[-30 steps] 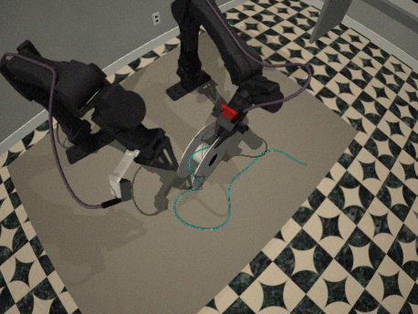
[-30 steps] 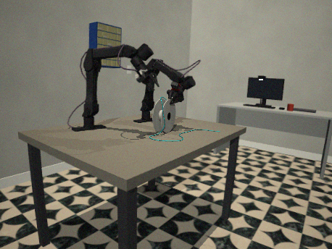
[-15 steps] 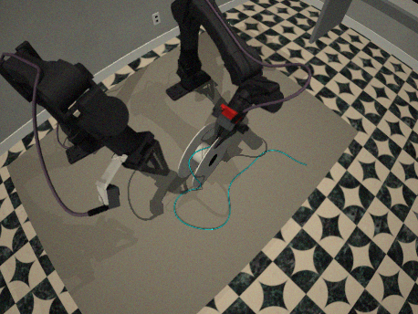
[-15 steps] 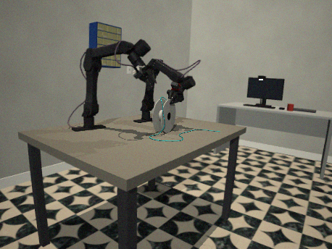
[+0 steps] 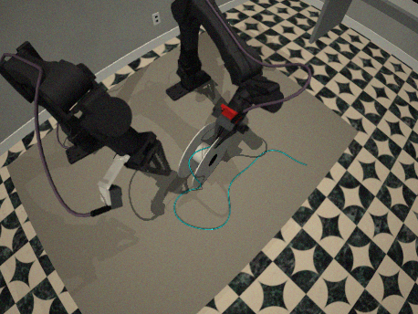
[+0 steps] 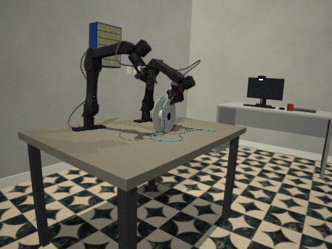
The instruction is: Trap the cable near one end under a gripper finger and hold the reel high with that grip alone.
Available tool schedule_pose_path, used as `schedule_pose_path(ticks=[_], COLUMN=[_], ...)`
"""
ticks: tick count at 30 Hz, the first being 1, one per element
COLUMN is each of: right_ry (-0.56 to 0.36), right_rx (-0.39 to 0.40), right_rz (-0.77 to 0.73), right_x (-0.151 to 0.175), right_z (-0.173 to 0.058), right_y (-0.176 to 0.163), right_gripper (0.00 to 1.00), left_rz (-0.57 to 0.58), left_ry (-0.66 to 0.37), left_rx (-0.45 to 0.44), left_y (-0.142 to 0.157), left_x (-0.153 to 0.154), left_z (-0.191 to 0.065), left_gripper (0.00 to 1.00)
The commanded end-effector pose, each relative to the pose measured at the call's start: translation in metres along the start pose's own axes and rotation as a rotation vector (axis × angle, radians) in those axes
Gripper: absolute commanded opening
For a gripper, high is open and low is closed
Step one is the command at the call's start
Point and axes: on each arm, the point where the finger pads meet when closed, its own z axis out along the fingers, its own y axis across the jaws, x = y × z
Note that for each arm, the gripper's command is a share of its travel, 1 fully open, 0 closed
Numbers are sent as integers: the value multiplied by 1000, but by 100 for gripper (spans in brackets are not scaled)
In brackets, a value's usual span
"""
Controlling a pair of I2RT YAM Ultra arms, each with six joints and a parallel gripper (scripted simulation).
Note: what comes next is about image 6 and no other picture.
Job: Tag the grey cable reel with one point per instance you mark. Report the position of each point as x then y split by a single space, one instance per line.
169 115

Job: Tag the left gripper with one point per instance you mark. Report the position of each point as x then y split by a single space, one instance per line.
175 95

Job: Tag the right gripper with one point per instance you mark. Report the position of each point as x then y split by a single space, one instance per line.
147 70

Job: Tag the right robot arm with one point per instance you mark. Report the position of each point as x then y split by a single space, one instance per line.
91 106

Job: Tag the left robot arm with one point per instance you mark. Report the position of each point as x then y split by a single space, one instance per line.
148 102

